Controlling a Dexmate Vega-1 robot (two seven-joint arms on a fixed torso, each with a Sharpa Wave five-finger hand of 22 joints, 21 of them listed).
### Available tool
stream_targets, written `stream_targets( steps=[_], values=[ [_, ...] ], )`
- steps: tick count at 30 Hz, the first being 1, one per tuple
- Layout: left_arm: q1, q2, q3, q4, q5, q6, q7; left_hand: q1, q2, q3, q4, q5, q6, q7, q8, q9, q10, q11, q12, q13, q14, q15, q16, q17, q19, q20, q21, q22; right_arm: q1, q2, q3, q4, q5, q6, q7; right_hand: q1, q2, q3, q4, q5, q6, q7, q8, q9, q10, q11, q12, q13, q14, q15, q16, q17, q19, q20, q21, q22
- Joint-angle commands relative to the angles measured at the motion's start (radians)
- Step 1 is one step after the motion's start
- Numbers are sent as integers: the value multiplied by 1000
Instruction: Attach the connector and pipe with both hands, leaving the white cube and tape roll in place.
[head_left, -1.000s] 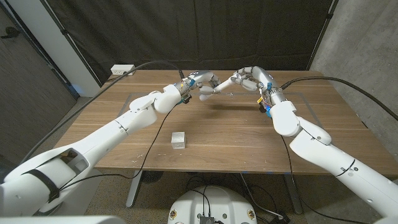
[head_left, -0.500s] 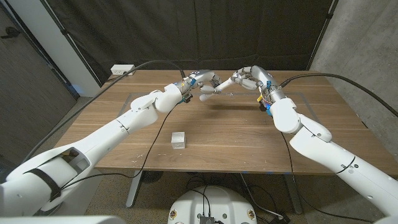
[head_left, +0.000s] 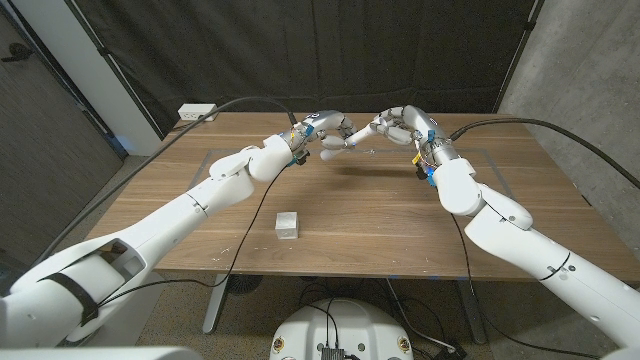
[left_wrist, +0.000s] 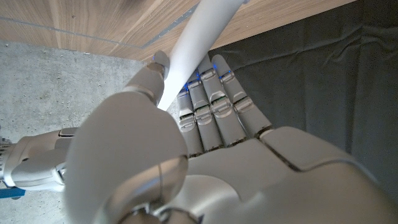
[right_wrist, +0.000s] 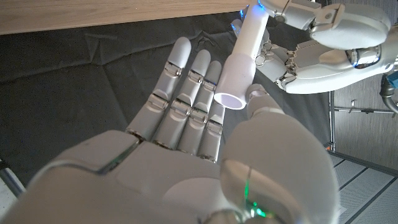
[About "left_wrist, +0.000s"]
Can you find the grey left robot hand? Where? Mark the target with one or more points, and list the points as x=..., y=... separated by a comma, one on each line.
x=248, y=180

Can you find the white PVC pipe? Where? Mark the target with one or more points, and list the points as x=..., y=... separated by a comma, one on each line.
x=199, y=40

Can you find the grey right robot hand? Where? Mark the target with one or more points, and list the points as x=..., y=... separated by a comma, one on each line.
x=37, y=161

